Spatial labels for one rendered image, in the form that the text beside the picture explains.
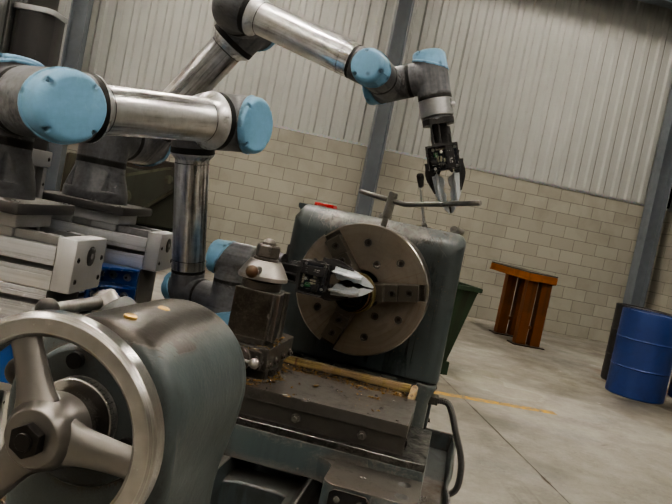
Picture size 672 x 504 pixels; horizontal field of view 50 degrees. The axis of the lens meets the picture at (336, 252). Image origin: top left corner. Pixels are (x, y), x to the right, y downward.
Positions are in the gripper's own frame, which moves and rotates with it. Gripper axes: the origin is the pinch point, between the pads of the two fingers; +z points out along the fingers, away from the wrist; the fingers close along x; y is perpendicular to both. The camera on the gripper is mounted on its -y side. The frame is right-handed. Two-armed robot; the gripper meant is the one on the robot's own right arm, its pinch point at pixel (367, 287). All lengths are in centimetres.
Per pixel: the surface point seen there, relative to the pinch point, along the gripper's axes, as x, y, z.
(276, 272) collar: 3.6, 44.9, -7.8
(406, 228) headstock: 13.9, -33.1, 1.9
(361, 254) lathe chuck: 5.9, -14.9, -5.3
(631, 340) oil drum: -55, -621, 183
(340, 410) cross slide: -13, 51, 7
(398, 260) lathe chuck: 6.2, -16.3, 3.4
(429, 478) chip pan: -56, -59, 20
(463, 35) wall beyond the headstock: 336, -1042, -82
